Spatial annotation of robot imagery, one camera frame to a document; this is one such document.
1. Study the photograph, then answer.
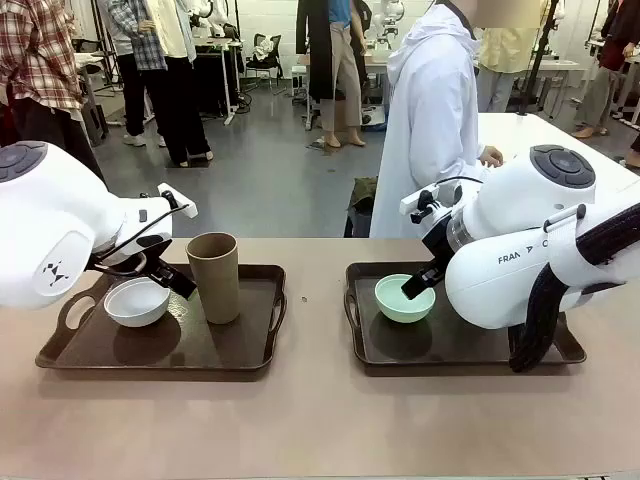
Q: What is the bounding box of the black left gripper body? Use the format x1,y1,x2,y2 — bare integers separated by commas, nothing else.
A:
135,233,174,282

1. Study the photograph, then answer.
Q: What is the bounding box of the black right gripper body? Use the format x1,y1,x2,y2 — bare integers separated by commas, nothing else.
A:
422,219,454,272

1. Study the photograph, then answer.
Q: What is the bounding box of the light green bowl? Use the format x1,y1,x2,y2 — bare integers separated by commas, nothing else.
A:
375,273,437,324

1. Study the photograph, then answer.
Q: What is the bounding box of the brown tall cup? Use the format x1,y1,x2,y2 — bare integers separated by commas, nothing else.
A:
185,232,239,325

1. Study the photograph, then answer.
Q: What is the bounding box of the white bowl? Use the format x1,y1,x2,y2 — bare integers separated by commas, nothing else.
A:
103,278,172,329

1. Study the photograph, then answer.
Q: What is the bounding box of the person's right forearm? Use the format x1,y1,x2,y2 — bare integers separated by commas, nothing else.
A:
449,143,489,177

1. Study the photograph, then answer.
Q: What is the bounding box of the dark brown tray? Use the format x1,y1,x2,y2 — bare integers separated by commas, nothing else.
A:
343,261,587,365
34,263,289,371

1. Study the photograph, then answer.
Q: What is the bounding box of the person's right hand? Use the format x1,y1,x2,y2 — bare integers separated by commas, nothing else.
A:
478,145,505,168

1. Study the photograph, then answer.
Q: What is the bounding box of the person in white coat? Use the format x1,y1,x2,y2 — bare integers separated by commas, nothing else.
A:
369,0,501,239

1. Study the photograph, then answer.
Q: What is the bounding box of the person in blue plaid shirt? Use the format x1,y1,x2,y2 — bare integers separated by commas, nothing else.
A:
107,0,215,167

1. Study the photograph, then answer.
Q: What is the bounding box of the person in yellow shirt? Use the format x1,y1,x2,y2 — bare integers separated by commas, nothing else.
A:
476,0,537,114

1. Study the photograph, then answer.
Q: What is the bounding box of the person in red plaid shirt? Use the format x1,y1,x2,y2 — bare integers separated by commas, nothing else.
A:
0,0,107,182

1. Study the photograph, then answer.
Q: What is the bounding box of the black tripod pole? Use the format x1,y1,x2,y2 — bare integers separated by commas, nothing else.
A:
517,0,559,118

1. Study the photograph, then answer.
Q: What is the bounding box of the black office chair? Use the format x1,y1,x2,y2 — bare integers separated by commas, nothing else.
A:
244,33,284,92

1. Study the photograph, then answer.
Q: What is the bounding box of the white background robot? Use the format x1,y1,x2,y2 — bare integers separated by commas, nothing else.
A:
372,0,407,51

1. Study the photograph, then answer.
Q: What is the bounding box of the person in dark red top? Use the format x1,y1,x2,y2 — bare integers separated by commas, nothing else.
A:
573,0,640,139

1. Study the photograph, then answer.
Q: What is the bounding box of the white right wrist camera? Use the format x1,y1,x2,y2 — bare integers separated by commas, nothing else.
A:
400,183,464,224

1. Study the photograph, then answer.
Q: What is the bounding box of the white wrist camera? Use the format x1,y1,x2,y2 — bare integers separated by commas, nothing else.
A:
157,183,198,219
400,183,464,224

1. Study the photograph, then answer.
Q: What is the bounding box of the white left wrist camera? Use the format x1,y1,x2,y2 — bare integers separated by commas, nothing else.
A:
157,183,198,219

